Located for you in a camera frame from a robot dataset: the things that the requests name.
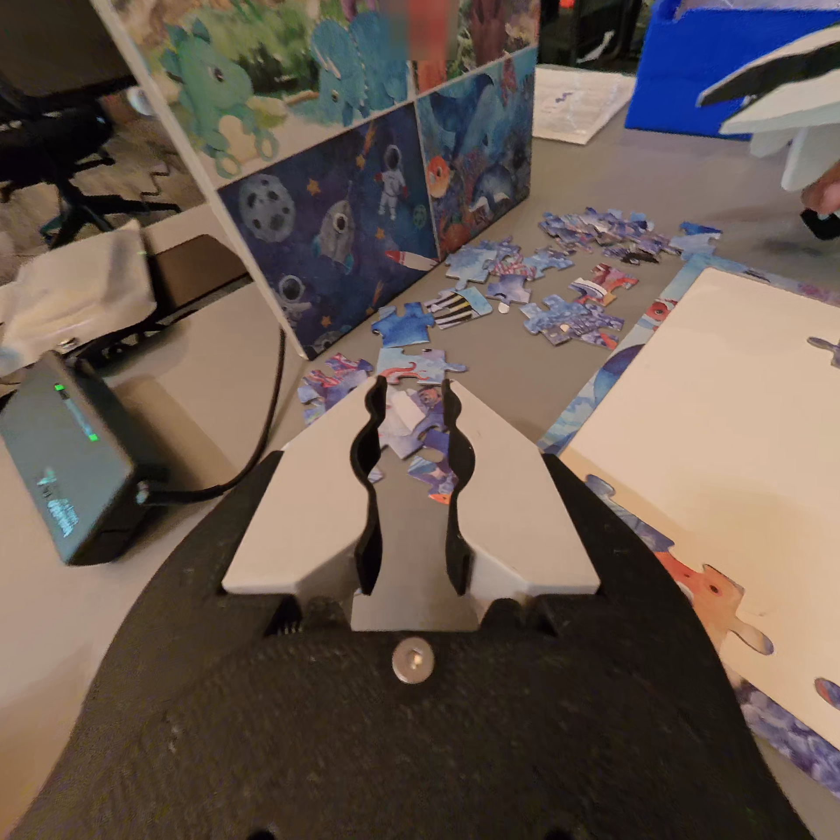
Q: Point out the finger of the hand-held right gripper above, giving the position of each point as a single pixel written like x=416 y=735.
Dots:
x=787 y=65
x=787 y=115

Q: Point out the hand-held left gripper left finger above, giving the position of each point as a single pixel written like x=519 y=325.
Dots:
x=298 y=518

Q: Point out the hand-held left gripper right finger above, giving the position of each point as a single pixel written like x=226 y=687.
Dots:
x=528 y=518

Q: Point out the blue wavy jigsaw piece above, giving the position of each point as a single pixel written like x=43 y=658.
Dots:
x=630 y=525

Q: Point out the blue striped jigsaw piece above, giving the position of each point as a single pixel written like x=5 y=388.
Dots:
x=695 y=241

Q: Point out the dark blue coral jigsaw piece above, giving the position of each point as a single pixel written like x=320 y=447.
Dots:
x=428 y=403

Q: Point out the black urchin jigsaw piece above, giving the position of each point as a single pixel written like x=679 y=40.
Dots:
x=830 y=351

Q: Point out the orange pufferfish jigsaw piece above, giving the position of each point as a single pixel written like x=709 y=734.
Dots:
x=715 y=597

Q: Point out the cream puzzle frame tray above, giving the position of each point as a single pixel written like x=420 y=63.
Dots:
x=722 y=426

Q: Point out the pile of puzzle pieces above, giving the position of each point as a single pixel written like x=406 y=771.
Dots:
x=403 y=325

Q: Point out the person's right hand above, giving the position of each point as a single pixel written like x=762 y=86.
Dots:
x=827 y=197

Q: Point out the blue storage bin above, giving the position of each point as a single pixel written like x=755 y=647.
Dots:
x=669 y=79

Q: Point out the instruction sheet in plastic sleeve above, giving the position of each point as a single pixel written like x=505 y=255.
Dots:
x=577 y=105

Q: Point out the black flat device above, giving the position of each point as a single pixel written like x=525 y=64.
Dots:
x=59 y=459

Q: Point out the illustrated animal puzzle box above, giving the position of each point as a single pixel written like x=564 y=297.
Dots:
x=328 y=216

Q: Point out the silver foil pouch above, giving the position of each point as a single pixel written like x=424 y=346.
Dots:
x=72 y=289

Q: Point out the black office chair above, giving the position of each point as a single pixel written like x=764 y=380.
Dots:
x=72 y=210

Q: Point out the black partition panel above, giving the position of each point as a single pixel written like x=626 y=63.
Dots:
x=59 y=39

